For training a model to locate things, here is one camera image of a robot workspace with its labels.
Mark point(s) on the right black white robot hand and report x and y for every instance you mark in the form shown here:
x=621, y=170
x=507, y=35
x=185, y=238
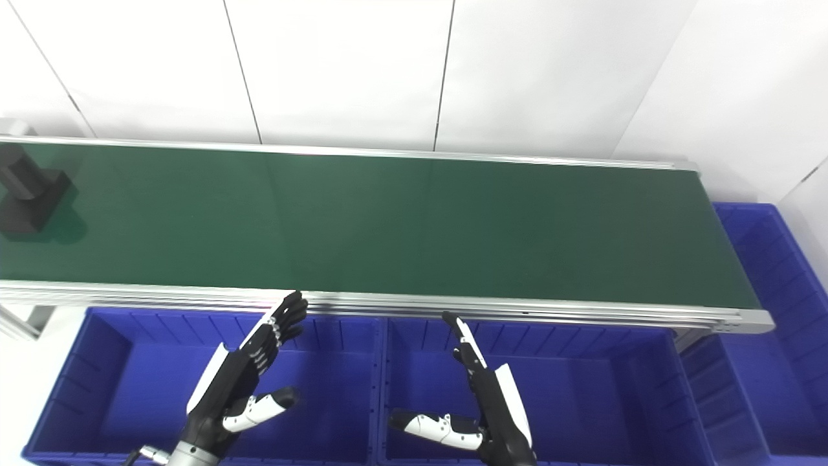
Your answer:
x=501, y=414

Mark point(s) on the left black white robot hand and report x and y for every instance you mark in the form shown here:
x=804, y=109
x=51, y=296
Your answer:
x=223, y=388

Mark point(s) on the black cylinder block part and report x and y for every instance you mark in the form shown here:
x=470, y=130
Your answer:
x=29, y=194

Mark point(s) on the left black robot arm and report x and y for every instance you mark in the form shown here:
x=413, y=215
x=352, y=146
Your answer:
x=193, y=455

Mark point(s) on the blue plastic bin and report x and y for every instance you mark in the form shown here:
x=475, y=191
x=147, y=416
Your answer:
x=155, y=388
x=776, y=336
x=582, y=401

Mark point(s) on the aluminium conveyor leg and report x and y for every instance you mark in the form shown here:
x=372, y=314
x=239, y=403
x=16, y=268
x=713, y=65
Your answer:
x=26, y=320

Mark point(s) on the green conveyor belt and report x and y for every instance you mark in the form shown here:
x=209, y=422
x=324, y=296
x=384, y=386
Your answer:
x=388, y=220

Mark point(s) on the grey conveyor end cover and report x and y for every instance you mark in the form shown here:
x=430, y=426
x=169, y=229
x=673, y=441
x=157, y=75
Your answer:
x=14, y=128

